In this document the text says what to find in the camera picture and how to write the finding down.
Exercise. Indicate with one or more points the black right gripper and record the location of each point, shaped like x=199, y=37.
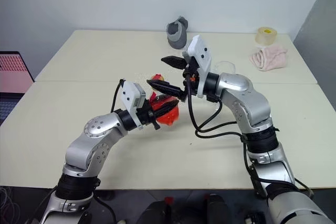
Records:
x=191, y=79

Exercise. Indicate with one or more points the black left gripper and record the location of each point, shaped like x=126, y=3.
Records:
x=147, y=115

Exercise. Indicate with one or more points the clear bottle with red drink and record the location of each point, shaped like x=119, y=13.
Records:
x=169, y=119

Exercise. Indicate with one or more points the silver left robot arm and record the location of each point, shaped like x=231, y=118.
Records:
x=99, y=127

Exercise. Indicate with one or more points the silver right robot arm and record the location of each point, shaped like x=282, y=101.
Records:
x=249, y=98

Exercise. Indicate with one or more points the grey crumpled cup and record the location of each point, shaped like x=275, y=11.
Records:
x=177, y=36

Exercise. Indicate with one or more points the pink towel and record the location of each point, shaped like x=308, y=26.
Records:
x=269, y=57

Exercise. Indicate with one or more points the clear tape roll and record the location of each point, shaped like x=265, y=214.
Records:
x=266, y=36

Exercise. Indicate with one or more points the dark rounded shape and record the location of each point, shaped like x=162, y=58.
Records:
x=218, y=208
x=162, y=212

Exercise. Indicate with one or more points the laptop computer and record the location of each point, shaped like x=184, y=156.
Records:
x=11, y=82

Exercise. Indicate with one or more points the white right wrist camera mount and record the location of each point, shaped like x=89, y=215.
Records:
x=200, y=56

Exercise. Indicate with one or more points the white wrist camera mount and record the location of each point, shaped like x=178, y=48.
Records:
x=130, y=95
x=200, y=56

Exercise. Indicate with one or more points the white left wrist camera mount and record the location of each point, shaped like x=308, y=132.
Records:
x=130, y=95

